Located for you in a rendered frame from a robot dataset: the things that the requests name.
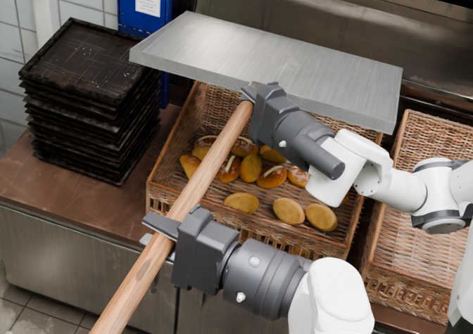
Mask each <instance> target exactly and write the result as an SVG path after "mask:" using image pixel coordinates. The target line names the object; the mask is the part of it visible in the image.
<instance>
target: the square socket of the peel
mask: <svg viewBox="0 0 473 334"><path fill-rule="evenodd" d="M264 85H265V84H263V83H260V82H256V81H251V83H250V84H249V86H251V87H253V88H254V89H256V90H258V91H260V89H261V88H262V87H263V86H264ZM242 101H250V102H252V104H253V106H254V105H255V103H254V102H253V101H252V100H251V99H249V98H248V97H247V96H246V95H245V94H242V96H241V98H240V99H239V104H240V102H242Z"/></svg>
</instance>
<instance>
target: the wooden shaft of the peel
mask: <svg viewBox="0 0 473 334"><path fill-rule="evenodd" d="M253 109H254V106H253V104H252V102H250V101H242V102H240V104H239V105H238V107H237V108H236V110H235V111H234V113H233V115H232V116H231V117H230V119H229V121H228V122H227V124H226V125H225V127H224V128H223V130H222V131H221V133H220V135H219V136H218V137H217V139H216V140H215V142H214V144H213V145H212V146H211V148H210V150H209V151H208V153H207V154H206V156H205V157H204V159H203V160H202V162H201V164H200V165H199V166H198V168H197V169H196V171H195V172H194V174H193V176H192V177H191V178H190V180H189V182H188V183H187V185H186V186H185V187H184V189H183V191H182V192H181V194H180V195H179V197H178V199H177V200H176V201H175V203H174V205H173V206H172V207H171V209H170V211H169V212H168V214H167V215H166V217H168V218H171V219H174V220H177V221H180V222H183V220H184V218H185V216H186V214H187V213H189V211H190V209H191V208H192V207H193V206H194V205H195V204H196V203H200V201H201V199H202V197H203V195H204V194H205V192H206V191H207V189H208V187H209V185H210V184H211V182H212V180H213V179H214V177H215V175H216V174H217V172H218V170H219V169H220V167H221V166H222V163H223V162H224V161H225V158H226V157H227V155H228V154H229V152H230V151H231V149H232V147H233V145H234V144H235V142H236V140H237V139H238V137H239V135H240V133H241V132H242V130H243V129H244V127H245V126H246V123H247V122H248V120H249V118H250V117H251V115H252V114H253ZM175 243H176V241H174V240H172V239H170V238H168V237H166V236H164V235H163V234H161V233H159V232H157V231H156V232H155V233H154V235H153V237H152V238H151V240H150V241H149V243H148V244H147V246H146V247H145V248H144V251H143V252H142V253H141V255H140V256H139V258H138V260H137V261H136V262H135V264H134V266H133V267H132V268H131V270H130V272H129V273H128V275H127V276H126V278H125V280H124V281H123V282H122V284H121V285H120V287H119V288H118V290H117V292H116V293H115V294H114V296H113V298H112V299H111V301H110V302H109V303H108V305H107V307H106V308H105V309H104V311H103V313H102V315H101V316H100V317H99V319H98V321H97V322H96V323H95V325H94V327H93V328H92V329H91V331H90V333H89V334H121V333H122V331H123V330H124V328H125V326H126V325H127V323H128V321H129V320H130V318H131V316H132V315H133V313H134V311H135V309H136V308H137V306H138V304H139V303H140V301H141V299H142V297H143V296H144V294H145V293H146V291H147V290H148V288H149V286H150V284H151V283H152V281H153V279H154V278H155V276H156V274H157V273H158V271H159V269H160V268H161V266H162V264H163V262H164V261H165V259H166V257H167V256H168V254H169V253H170V251H171V249H172V247H173V246H174V244H175Z"/></svg>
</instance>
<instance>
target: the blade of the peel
mask: <svg viewBox="0 0 473 334"><path fill-rule="evenodd" d="M129 61H130V62H133V63H137V64H140V65H145V66H148V67H150V68H155V69H158V70H162V71H165V72H169V73H172V74H176V75H180V76H183V77H187V78H190V79H195V80H197V81H200V82H205V83H208V84H212V85H215V86H219V87H222V88H225V89H229V90H232V91H237V92H240V93H242V92H241V87H243V86H248V85H249V84H250V83H251V81H256V82H260V83H263V84H267V83H269V82H275V81H277V82H279V84H278V85H280V86H281V87H282V88H283V89H284V90H285V92H286V97H287V98H288V99H289V100H290V101H292V102H294V103H295V104H296V105H298V106H299V107H300V110H304V111H307V112H310V113H315V114H317V115H322V116H325V117H329V118H332V119H335V120H339V121H342V122H347V123H350V124H354V125H357V126H360V127H364V128H367V129H371V130H375V131H379V132H382V133H385V134H389V135H392V134H393V130H394V127H395V125H396V118H397V112H398V102H399V96H400V90H401V78H402V73H403V68H400V67H397V66H394V65H389V64H386V63H382V62H379V61H375V60H371V59H368V58H363V57H360V56H355V55H352V54H349V53H344V52H341V51H337V50H334V49H329V48H326V47H323V46H318V45H315V44H310V43H308V42H304V41H299V40H297V39H292V38H288V37H284V36H281V35H278V34H273V33H270V32H266V31H262V30H257V29H255V28H252V27H247V26H244V25H239V24H236V23H231V22H228V21H226V20H221V19H217V18H213V17H210V16H206V15H202V14H199V13H195V12H191V11H185V12H184V13H183V14H181V15H180V16H178V17H177V18H175V19H174V20H172V21H171V22H169V23H168V24H166V25H165V26H164V27H162V28H160V29H159V30H158V31H156V32H154V33H153V34H152V35H150V36H149V37H147V38H145V39H144V40H143V41H141V42H139V43H138V44H137V45H135V46H133V47H132V48H131V49H130V58H129Z"/></svg>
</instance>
